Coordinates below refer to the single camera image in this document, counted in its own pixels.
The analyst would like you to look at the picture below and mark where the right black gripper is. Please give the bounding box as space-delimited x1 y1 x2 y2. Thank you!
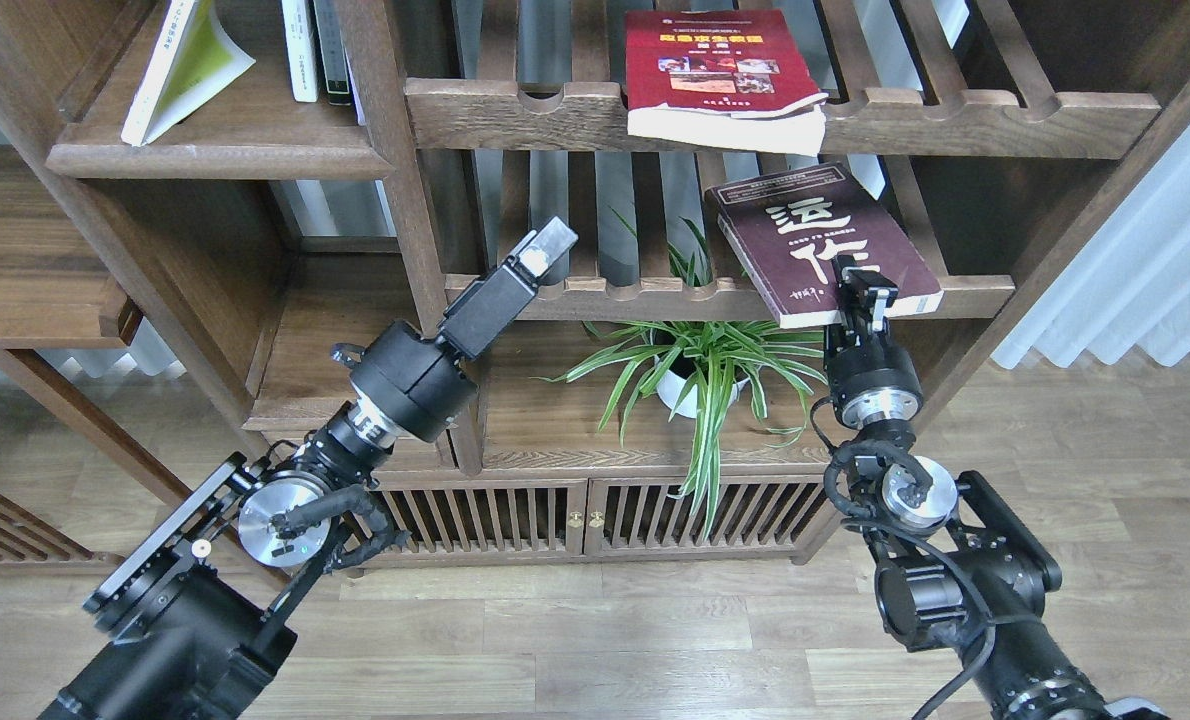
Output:
825 267 923 430

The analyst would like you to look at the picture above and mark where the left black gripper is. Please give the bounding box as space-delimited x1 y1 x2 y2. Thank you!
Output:
331 217 578 443

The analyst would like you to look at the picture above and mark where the dark maroon book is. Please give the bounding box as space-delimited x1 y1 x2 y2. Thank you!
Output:
706 161 942 328

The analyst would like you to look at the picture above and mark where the yellow green cover book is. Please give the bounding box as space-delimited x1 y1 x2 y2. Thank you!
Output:
120 1 255 148

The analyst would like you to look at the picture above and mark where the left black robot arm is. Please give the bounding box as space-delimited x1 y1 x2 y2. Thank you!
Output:
43 218 577 719

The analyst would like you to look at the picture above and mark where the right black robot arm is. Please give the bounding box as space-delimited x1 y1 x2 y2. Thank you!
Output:
823 255 1163 719

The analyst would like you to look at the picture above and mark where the dark wooden bookshelf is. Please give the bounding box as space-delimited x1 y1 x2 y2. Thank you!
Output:
0 1 1190 564

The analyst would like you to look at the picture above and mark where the green spider plant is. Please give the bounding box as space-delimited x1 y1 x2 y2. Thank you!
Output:
545 209 856 541

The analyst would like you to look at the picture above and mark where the white plant pot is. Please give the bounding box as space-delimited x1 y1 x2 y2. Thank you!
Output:
655 357 750 419

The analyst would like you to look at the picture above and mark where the red cover book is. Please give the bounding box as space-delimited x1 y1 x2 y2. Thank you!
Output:
624 10 827 155

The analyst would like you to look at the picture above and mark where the white upright book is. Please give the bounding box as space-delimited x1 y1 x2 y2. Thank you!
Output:
280 0 319 102

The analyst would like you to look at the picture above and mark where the white curtain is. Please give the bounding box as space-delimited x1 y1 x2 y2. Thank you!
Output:
992 126 1190 369

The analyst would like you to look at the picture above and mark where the dark upright book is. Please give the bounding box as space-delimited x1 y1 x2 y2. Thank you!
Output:
313 0 353 106

